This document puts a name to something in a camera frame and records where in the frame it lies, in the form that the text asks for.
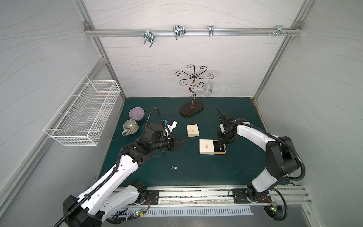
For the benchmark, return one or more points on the cream drawer jewelry box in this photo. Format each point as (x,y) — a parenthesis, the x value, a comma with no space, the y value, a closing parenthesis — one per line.
(192,130)

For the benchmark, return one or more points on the dark oval stand base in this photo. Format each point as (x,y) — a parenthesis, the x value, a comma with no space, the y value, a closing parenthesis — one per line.
(191,107)

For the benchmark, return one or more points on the white slotted cable duct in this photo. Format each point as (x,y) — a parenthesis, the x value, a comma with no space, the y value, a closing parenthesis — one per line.
(199,211)

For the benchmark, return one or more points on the metal rail clamp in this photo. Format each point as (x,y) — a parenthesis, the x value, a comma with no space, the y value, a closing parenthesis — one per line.
(179,31)
(149,37)

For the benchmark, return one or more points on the metal rail bracket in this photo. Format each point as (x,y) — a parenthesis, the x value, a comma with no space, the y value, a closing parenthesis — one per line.
(279,32)

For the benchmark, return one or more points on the white wire basket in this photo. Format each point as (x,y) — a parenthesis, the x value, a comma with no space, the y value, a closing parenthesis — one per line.
(82,118)

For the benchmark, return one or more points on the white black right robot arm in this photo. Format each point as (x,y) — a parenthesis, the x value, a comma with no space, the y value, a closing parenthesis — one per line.
(282,162)

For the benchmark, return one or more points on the green ribbed ceramic mug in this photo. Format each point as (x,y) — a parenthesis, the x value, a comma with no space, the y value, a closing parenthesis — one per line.
(130,127)

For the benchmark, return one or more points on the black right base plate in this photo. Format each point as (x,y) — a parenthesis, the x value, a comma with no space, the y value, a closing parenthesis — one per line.
(244,195)

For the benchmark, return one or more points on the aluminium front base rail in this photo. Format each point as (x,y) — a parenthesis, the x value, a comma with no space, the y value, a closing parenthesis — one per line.
(195,195)

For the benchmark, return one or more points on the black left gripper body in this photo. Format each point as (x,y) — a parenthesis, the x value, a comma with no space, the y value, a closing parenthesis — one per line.
(174,143)

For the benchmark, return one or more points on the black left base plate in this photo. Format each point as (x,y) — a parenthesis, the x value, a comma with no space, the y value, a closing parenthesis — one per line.
(148,197)

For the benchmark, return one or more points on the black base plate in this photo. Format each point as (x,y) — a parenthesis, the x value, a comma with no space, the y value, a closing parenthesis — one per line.
(244,195)
(148,197)

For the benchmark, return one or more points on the lilac ceramic bowl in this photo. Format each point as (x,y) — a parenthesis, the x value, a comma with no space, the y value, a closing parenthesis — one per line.
(137,114)

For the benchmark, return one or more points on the metal rail hook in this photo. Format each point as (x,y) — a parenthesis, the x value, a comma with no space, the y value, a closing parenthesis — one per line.
(211,30)

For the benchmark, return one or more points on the bronze scroll stand rod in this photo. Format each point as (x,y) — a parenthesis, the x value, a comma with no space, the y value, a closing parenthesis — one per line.
(193,76)

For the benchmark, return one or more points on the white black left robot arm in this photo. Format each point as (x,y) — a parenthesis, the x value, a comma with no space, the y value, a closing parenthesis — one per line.
(154,138)

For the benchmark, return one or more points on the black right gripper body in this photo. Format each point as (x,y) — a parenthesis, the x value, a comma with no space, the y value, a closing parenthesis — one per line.
(226,125)

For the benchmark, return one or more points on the aluminium cross rail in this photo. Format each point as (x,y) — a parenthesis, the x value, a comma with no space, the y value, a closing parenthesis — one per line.
(190,32)

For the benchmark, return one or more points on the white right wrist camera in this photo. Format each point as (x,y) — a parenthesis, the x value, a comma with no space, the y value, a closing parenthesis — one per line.
(225,120)

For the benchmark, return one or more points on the clear wine glass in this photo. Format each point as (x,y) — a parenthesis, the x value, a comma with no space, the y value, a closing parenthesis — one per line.
(208,87)

